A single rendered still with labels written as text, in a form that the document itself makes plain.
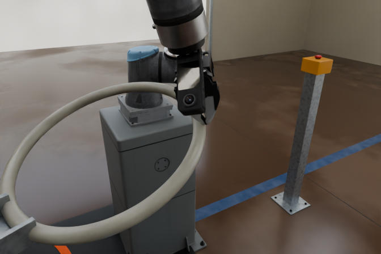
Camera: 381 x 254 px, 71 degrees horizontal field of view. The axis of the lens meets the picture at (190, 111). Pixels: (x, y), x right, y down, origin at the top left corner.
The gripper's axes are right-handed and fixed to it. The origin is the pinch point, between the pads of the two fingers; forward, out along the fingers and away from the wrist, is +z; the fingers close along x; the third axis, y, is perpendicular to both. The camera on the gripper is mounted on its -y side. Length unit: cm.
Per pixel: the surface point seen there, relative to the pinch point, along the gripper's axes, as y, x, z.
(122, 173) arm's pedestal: 25, 50, 52
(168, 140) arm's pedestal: 41, 29, 49
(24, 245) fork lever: -26.4, 31.7, -0.6
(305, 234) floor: 35, -36, 146
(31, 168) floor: 86, 185, 118
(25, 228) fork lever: -24.6, 30.7, -3.0
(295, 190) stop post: 64, -35, 141
